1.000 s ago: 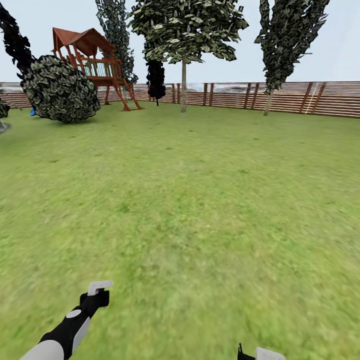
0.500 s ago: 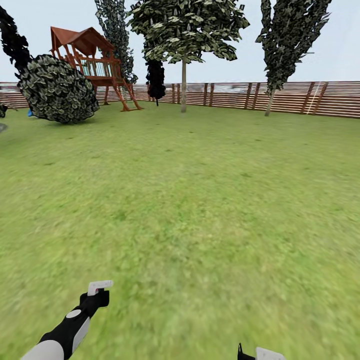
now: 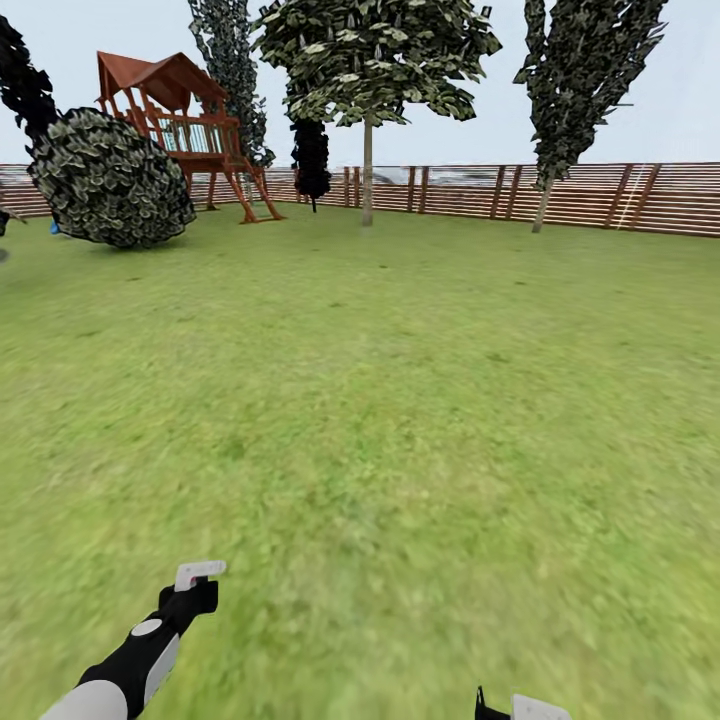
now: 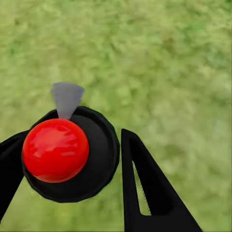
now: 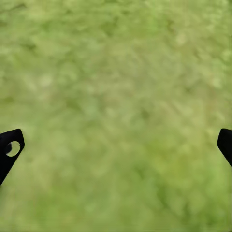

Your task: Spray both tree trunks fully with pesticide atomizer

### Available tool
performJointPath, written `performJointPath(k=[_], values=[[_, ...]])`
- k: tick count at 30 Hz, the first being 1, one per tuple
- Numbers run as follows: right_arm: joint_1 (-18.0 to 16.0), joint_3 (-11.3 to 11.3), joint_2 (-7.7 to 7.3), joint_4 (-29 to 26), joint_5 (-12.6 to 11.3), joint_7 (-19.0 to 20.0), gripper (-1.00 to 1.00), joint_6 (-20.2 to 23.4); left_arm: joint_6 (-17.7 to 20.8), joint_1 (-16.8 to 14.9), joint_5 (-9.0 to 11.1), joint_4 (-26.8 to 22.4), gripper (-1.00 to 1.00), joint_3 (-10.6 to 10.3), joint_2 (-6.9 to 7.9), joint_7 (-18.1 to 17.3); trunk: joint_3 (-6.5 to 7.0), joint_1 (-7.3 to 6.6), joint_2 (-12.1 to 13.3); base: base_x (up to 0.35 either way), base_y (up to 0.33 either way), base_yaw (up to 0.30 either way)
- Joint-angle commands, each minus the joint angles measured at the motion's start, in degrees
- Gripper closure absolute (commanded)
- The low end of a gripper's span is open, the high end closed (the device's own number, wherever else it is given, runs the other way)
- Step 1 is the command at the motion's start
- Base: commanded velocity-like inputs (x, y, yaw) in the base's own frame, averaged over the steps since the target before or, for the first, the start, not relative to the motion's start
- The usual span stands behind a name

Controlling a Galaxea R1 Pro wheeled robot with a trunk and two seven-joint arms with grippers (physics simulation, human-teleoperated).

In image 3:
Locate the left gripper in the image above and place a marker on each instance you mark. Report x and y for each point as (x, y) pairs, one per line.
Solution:
(203, 598)

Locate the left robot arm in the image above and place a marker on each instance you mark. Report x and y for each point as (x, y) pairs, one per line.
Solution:
(121, 686)

